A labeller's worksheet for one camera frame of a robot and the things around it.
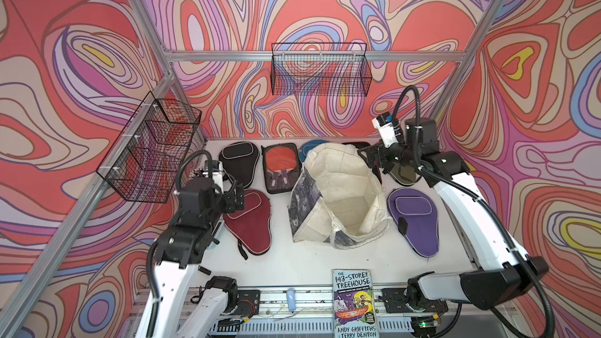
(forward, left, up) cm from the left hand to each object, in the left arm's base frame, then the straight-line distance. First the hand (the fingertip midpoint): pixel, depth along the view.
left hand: (229, 185), depth 69 cm
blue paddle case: (+41, -25, -25) cm, 53 cm away
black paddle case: (+31, +7, -24) cm, 40 cm away
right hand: (+11, -44, +3) cm, 46 cm away
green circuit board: (-31, +1, -31) cm, 44 cm away
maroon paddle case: (-1, -2, -26) cm, 26 cm away
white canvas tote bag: (+11, -37, -26) cm, 47 cm away
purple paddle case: (+5, -66, -25) cm, 71 cm away
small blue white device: (-25, -19, -26) cm, 41 cm away
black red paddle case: (+19, -42, -2) cm, 46 cm away
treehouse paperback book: (-26, -38, -27) cm, 53 cm away
